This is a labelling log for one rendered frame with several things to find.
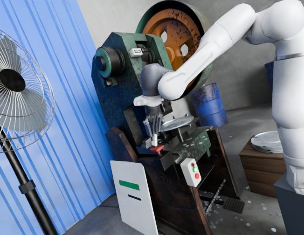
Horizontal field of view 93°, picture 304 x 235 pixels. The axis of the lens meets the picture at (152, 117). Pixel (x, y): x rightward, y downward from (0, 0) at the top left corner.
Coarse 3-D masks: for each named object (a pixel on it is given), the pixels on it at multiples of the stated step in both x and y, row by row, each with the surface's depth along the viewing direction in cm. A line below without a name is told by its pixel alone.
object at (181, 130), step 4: (192, 120) 98; (196, 120) 96; (188, 124) 91; (192, 124) 92; (176, 128) 101; (180, 128) 103; (184, 128) 105; (172, 132) 106; (176, 132) 103; (180, 132) 102; (184, 132) 105; (180, 136) 102; (184, 136) 104; (188, 136) 107; (180, 140) 103; (184, 140) 103
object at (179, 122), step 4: (188, 116) 114; (192, 116) 108; (172, 120) 122; (176, 120) 116; (180, 120) 107; (184, 120) 106; (188, 120) 101; (164, 124) 118; (168, 124) 109; (172, 124) 104; (176, 124) 101; (180, 124) 97; (184, 124) 93; (160, 128) 109; (164, 128) 105; (168, 128) 100; (172, 128) 94
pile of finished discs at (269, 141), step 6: (264, 132) 124; (270, 132) 122; (276, 132) 118; (252, 138) 123; (258, 138) 119; (264, 138) 115; (270, 138) 112; (276, 138) 109; (252, 144) 119; (258, 144) 112; (264, 144) 109; (270, 144) 106; (276, 144) 103; (258, 150) 111; (264, 150) 105; (270, 150) 102; (276, 150) 100; (282, 150) 98
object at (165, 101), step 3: (165, 99) 106; (162, 102) 104; (165, 102) 106; (168, 102) 108; (162, 105) 104; (165, 105) 103; (168, 105) 108; (171, 105) 110; (162, 108) 104; (165, 108) 105; (168, 108) 107; (162, 111) 105
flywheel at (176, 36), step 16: (160, 16) 122; (176, 16) 113; (192, 16) 110; (144, 32) 139; (160, 32) 131; (176, 32) 121; (192, 32) 109; (176, 48) 126; (192, 48) 116; (176, 64) 131; (192, 80) 122
